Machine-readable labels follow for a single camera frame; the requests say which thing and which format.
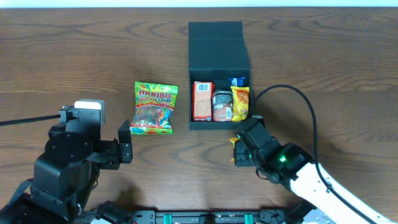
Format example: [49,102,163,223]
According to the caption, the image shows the yellow snack packet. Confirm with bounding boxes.
[229,138,239,162]
[231,86,250,122]

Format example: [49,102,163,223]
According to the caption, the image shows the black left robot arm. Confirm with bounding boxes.
[1,121,133,224]

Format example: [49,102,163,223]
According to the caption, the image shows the orange snack carton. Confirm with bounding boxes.
[192,82,215,122]

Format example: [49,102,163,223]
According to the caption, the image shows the blue cookie packet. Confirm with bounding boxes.
[228,77,246,87]

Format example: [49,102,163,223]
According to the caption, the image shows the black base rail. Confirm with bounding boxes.
[90,208,365,224]

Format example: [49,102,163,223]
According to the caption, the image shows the brown Pringles can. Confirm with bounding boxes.
[212,90,233,122]

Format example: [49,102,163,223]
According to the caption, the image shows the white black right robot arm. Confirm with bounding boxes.
[230,138,392,223]

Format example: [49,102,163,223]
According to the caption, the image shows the Haribo gummy worms bag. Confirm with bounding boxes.
[130,82,178,134]

